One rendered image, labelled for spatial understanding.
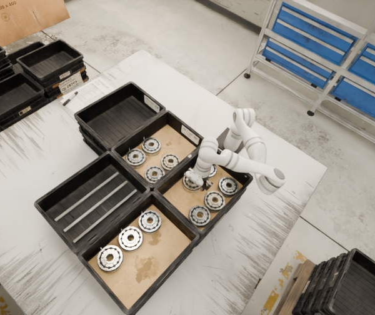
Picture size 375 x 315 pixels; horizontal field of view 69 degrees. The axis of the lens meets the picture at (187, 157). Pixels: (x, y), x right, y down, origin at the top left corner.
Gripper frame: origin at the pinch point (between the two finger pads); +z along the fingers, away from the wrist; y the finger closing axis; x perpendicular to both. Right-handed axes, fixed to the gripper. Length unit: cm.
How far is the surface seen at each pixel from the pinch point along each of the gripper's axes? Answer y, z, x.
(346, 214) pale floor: -96, 85, -106
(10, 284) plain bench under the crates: 35, 15, 84
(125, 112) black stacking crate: 61, 2, -11
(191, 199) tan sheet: -2.1, 2.3, 7.2
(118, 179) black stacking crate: 32.1, 2.4, 22.7
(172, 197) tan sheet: 5.9, 2.3, 12.5
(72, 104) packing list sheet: 98, 15, 0
